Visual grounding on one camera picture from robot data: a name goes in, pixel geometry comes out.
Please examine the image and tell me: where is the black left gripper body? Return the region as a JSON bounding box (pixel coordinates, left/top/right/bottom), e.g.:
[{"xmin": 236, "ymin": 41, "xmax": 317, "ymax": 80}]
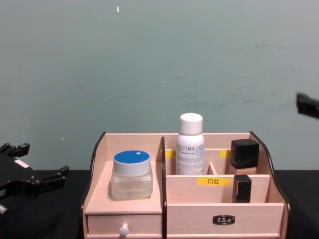
[{"xmin": 0, "ymin": 151, "xmax": 36, "ymax": 200}]

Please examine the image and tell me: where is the black table cloth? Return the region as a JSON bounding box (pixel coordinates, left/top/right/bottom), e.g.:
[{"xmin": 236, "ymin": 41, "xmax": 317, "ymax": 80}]
[{"xmin": 0, "ymin": 169, "xmax": 319, "ymax": 239}]

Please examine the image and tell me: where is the foundation bottle with black cap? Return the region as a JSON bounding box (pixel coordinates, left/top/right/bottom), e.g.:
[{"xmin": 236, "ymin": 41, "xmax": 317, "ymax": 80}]
[{"xmin": 227, "ymin": 138, "xmax": 260, "ymax": 175}]

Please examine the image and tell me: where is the clear jar with blue lid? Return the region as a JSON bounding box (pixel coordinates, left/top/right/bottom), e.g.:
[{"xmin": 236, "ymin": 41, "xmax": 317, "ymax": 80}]
[{"xmin": 110, "ymin": 149, "xmax": 154, "ymax": 201}]

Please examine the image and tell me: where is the white drawer knob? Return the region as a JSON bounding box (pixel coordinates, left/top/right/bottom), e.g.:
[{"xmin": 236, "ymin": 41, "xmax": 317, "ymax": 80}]
[{"xmin": 119, "ymin": 223, "xmax": 130, "ymax": 238}]

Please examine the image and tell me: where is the pale wooden drawer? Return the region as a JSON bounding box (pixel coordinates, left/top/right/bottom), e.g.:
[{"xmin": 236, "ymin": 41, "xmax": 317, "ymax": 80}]
[{"xmin": 85, "ymin": 213, "xmax": 164, "ymax": 236}]

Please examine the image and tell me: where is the black lipstick tube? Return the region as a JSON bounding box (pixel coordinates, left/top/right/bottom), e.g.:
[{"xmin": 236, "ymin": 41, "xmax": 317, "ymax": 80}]
[{"xmin": 233, "ymin": 174, "xmax": 252, "ymax": 204}]

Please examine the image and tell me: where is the large yellow label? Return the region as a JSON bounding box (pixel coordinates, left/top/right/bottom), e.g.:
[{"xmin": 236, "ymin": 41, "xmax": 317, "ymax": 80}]
[{"xmin": 197, "ymin": 177, "xmax": 231, "ymax": 187}]

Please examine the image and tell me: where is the white spray bottle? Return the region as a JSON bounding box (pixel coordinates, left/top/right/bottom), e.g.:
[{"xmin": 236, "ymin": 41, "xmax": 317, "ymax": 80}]
[{"xmin": 175, "ymin": 113, "xmax": 206, "ymax": 176}]

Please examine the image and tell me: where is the dark metal plaque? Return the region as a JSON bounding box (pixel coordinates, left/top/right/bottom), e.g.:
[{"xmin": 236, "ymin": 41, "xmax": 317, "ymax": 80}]
[{"xmin": 212, "ymin": 215, "xmax": 236, "ymax": 226}]

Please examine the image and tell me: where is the pale wooden desk organizer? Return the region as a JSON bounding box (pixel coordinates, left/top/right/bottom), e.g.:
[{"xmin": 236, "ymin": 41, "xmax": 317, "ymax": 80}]
[{"xmin": 80, "ymin": 131, "xmax": 292, "ymax": 239}]

